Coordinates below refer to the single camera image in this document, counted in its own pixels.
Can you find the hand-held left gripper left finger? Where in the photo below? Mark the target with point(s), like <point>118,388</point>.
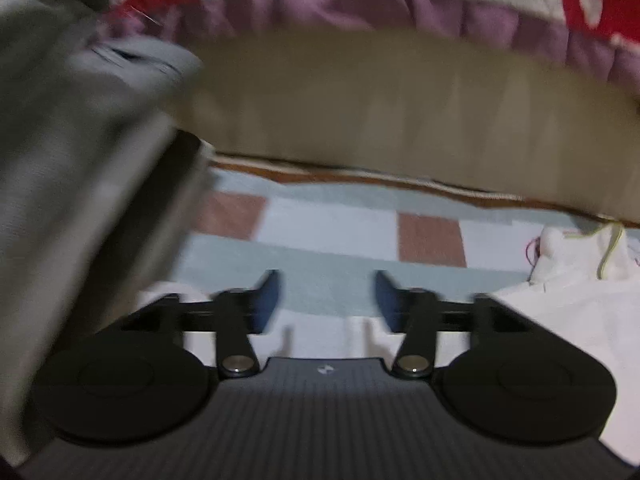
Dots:
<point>268,300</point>

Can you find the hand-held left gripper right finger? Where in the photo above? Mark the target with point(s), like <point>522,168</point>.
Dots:
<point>387,300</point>

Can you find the white garment with yellow-green trim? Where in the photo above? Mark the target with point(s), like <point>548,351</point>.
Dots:
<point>575,320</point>

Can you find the grey garment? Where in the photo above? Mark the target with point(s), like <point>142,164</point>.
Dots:
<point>60,160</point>

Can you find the checkered blanket with brown edge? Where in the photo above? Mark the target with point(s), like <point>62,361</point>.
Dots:
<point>325,230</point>

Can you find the purple frilled bed skirt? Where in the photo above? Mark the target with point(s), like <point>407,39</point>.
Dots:
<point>350,7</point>

